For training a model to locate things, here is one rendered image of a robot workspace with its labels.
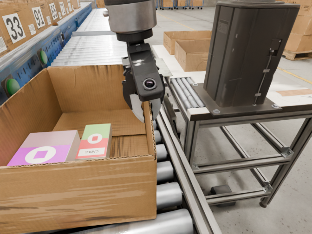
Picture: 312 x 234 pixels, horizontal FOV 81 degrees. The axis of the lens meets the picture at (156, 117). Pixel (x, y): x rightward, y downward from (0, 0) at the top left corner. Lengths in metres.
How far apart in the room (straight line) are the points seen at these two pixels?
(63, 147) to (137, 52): 0.26
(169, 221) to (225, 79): 0.46
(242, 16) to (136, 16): 0.35
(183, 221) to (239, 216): 0.96
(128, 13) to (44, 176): 0.28
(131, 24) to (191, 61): 0.69
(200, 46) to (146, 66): 0.97
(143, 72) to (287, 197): 1.37
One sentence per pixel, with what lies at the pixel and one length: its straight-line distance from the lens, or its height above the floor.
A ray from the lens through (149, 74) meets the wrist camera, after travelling 0.34.
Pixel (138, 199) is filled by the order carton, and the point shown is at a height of 0.82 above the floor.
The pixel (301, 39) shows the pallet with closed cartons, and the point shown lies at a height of 0.38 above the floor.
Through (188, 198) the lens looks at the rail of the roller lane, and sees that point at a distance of 0.43.
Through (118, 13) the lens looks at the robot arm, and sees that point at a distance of 0.35.
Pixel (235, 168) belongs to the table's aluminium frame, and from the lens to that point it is 0.98.
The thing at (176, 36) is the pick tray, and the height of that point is 0.81.
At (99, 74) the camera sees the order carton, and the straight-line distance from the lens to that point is 0.62.
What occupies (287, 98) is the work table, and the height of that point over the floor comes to 0.75.
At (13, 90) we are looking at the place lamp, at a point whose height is 0.81.
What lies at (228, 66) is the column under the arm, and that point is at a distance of 0.64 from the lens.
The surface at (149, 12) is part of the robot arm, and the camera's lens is 0.36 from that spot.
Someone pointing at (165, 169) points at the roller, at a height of 0.75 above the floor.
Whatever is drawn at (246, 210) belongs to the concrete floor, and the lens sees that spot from 1.38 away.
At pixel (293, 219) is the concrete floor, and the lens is 1.48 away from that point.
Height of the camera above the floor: 1.11
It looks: 34 degrees down
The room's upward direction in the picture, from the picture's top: straight up
